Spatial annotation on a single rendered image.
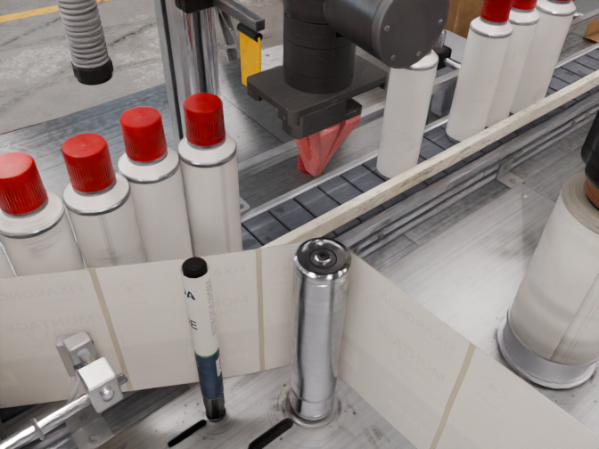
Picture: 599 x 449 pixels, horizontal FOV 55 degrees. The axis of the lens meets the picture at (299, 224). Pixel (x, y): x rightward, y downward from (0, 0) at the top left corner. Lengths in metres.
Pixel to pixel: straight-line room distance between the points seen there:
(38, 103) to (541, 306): 2.48
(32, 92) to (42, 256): 2.41
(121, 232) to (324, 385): 0.20
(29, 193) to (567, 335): 0.43
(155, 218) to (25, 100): 2.33
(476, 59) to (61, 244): 0.53
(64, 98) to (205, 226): 2.27
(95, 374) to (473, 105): 0.58
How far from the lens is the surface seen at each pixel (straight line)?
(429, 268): 0.64
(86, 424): 0.60
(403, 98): 0.68
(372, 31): 0.37
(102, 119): 0.98
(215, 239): 0.55
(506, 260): 0.68
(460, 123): 0.82
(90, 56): 0.54
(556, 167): 0.93
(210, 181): 0.51
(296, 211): 0.69
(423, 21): 0.39
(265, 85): 0.47
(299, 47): 0.44
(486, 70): 0.78
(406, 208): 0.71
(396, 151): 0.72
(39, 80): 2.96
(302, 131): 0.45
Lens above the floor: 1.34
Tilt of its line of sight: 43 degrees down
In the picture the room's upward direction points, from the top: 2 degrees clockwise
